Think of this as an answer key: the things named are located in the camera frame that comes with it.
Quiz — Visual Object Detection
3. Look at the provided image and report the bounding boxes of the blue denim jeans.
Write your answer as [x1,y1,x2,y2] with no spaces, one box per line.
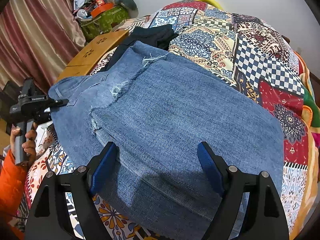
[48,42,284,239]

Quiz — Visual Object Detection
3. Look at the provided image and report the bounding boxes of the orange sleeve forearm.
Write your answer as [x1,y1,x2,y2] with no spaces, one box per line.
[1,150,27,239]

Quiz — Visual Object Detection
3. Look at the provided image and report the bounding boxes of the person left hand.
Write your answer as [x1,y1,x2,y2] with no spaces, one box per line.
[10,122,37,167]

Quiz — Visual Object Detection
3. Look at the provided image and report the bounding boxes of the wooden lap desk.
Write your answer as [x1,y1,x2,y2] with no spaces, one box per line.
[55,30,129,82]

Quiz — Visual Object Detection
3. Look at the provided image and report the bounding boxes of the striped red gold curtain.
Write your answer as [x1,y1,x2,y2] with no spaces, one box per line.
[1,0,86,92]

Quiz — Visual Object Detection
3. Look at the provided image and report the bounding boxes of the green fabric storage basket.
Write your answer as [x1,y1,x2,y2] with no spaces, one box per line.
[78,5,129,41]

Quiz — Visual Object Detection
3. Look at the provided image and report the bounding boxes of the orange box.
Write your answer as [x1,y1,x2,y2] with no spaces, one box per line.
[91,3,114,18]

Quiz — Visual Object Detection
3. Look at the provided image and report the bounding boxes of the pile of clothes on basket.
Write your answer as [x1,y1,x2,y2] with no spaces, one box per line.
[73,0,97,21]

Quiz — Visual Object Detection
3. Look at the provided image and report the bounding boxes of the black folded garment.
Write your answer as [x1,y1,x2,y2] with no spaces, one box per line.
[100,24,178,72]

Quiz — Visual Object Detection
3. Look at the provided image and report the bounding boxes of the colourful patchwork quilt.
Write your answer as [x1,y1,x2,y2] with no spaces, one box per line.
[28,0,318,239]

